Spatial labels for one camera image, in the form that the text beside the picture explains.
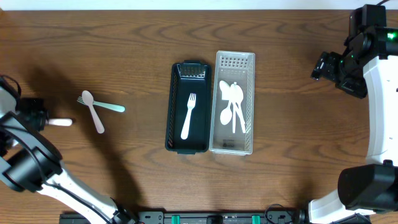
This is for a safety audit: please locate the white fork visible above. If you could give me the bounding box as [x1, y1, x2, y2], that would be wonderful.
[180, 93, 196, 140]
[45, 118, 73, 126]

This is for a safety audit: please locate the clear perforated plastic basket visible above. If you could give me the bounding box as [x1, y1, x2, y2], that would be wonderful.
[209, 50, 256, 156]

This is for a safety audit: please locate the white spoon horizontal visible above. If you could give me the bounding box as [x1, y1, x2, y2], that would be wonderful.
[234, 83, 246, 133]

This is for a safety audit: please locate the white spoon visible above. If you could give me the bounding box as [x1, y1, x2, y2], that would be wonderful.
[81, 90, 104, 134]
[219, 80, 246, 133]

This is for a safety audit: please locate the white spoon vertical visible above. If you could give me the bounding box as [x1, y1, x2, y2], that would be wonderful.
[230, 82, 237, 134]

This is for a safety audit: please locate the white spoon angled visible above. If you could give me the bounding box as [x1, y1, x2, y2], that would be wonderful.
[220, 82, 238, 126]

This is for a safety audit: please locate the black perforated plastic basket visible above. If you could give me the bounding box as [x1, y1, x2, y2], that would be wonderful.
[165, 60, 211, 154]

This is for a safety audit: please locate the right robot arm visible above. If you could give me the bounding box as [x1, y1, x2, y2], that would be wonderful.
[307, 2, 397, 223]

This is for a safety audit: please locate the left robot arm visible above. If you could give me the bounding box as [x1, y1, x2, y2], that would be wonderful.
[1, 75, 139, 223]

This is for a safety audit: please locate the mint green plastic fork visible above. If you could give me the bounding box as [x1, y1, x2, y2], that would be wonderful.
[93, 100, 126, 113]

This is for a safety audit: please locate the white label sticker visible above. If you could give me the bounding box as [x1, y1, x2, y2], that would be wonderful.
[221, 88, 230, 101]

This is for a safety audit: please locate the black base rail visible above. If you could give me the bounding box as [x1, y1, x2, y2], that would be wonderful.
[59, 206, 371, 224]

